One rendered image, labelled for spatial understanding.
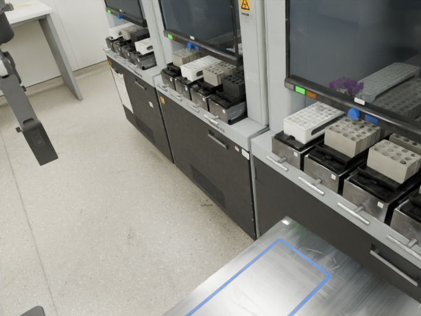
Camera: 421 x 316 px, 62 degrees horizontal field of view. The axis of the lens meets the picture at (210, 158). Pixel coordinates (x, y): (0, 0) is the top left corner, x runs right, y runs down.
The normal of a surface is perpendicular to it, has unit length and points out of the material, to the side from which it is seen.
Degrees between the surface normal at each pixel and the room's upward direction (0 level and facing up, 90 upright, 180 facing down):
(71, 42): 90
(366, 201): 90
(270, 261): 0
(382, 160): 90
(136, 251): 0
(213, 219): 0
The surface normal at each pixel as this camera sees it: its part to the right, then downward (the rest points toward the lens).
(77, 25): 0.55, 0.44
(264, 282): -0.14, -0.79
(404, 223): -0.83, 0.42
